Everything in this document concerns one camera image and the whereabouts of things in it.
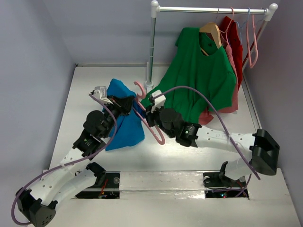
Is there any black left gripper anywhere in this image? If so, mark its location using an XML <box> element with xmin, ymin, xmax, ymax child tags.
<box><xmin>101</xmin><ymin>95</ymin><xmax>134</xmax><ymax>139</ymax></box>

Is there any blue t-shirt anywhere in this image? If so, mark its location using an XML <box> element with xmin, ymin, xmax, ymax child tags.
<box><xmin>106</xmin><ymin>79</ymin><xmax>145</xmax><ymax>151</ymax></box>

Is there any pink plastic hanger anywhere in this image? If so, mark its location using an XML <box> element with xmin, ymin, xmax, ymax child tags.
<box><xmin>132</xmin><ymin>81</ymin><xmax>167</xmax><ymax>146</ymax></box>

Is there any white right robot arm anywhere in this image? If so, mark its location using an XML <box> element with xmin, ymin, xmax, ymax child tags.
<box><xmin>145</xmin><ymin>106</ymin><xmax>280</xmax><ymax>185</ymax></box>

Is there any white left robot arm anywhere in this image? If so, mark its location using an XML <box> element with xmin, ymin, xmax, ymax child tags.
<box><xmin>16</xmin><ymin>96</ymin><xmax>135</xmax><ymax>227</ymax></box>

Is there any pink t-shirt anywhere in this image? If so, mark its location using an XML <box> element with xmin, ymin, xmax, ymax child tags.
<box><xmin>195</xmin><ymin>45</ymin><xmax>238</xmax><ymax>124</ymax></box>

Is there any green t-shirt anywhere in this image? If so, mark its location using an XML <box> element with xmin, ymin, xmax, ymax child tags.
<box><xmin>152</xmin><ymin>27</ymin><xmax>238</xmax><ymax>124</ymax></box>

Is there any pink hanger on rack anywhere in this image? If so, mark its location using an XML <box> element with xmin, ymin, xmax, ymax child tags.
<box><xmin>245</xmin><ymin>14</ymin><xmax>259</xmax><ymax>69</ymax></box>

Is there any wooden hanger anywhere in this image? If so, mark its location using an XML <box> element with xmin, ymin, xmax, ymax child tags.
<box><xmin>199</xmin><ymin>22</ymin><xmax>222</xmax><ymax>49</ymax></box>

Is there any red t-shirt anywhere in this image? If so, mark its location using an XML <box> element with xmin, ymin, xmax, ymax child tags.
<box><xmin>219</xmin><ymin>16</ymin><xmax>243</xmax><ymax>88</ymax></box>

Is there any white clothes rack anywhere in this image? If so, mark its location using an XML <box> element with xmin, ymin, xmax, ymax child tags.
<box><xmin>144</xmin><ymin>0</ymin><xmax>279</xmax><ymax>92</ymax></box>

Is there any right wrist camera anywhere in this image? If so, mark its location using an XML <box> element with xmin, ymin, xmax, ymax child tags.
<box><xmin>150</xmin><ymin>90</ymin><xmax>166</xmax><ymax>113</ymax></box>

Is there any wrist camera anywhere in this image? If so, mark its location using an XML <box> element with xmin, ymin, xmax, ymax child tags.
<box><xmin>150</xmin><ymin>90</ymin><xmax>166</xmax><ymax>113</ymax></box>
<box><xmin>89</xmin><ymin>86</ymin><xmax>112</xmax><ymax>105</ymax></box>

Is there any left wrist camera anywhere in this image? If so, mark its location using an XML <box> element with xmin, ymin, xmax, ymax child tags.
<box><xmin>89</xmin><ymin>86</ymin><xmax>112</xmax><ymax>105</ymax></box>

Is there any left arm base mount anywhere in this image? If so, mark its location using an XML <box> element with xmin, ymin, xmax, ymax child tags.
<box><xmin>75</xmin><ymin>162</ymin><xmax>120</xmax><ymax>199</ymax></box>

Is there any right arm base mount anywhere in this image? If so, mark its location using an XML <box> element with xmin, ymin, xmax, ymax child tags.
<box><xmin>202</xmin><ymin>161</ymin><xmax>249</xmax><ymax>199</ymax></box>

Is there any blue wire hanger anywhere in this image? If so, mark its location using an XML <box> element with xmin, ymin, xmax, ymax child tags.
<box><xmin>238</xmin><ymin>7</ymin><xmax>250</xmax><ymax>45</ymax></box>

